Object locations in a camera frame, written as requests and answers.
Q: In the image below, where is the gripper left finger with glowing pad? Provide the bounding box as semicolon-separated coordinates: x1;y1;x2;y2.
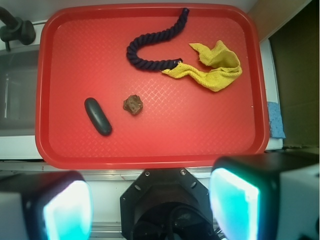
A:
0;170;93;240

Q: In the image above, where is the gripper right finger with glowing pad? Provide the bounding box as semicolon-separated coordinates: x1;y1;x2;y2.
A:
209;152;320;240

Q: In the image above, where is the dark green plastic pickle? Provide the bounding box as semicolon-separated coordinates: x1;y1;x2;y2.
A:
84;97;112;136

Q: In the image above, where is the blue sponge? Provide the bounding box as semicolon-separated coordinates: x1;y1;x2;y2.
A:
267;101;286;139

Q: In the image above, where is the brown crumpled lump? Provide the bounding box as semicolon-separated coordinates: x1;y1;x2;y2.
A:
123;94;144;116

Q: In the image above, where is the red plastic tray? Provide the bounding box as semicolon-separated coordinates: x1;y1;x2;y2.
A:
35;3;270;170

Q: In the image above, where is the yellow knitted cloth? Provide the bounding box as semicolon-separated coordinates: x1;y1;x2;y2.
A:
161;40;243;93

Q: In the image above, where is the stainless steel sink basin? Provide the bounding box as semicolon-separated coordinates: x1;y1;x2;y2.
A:
0;49;39;137

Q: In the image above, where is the black faucet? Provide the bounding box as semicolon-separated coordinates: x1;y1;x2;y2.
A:
0;7;36;52

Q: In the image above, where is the dark navy twisted rope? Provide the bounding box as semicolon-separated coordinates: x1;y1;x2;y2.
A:
126;7;190;72

